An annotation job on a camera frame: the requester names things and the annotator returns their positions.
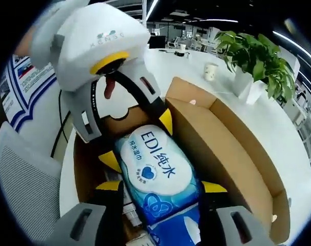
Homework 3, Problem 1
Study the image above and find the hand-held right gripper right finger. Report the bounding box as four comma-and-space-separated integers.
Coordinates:
198, 180, 276, 246

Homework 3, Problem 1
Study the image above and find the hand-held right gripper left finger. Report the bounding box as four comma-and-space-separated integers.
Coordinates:
58, 180, 126, 246

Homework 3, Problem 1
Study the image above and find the blue wipes pack white lid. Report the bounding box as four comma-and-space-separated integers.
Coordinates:
113, 125, 206, 226

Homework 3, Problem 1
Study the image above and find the brown cardboard shoe box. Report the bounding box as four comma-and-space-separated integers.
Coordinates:
73, 76, 291, 245

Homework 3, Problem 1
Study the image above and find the black computer monitor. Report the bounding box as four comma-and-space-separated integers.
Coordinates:
148, 35, 166, 49

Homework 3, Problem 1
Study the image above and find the printed white paper cup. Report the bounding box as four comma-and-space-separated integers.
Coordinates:
203, 63, 219, 82

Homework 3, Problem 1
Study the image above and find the blue bordered white poster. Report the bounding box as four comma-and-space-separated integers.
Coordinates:
0, 55, 59, 133

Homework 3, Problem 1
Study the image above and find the white mesh office chair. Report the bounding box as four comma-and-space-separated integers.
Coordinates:
0, 121, 63, 246

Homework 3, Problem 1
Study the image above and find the green plant in white pot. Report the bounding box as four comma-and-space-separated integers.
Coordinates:
213, 30, 297, 106

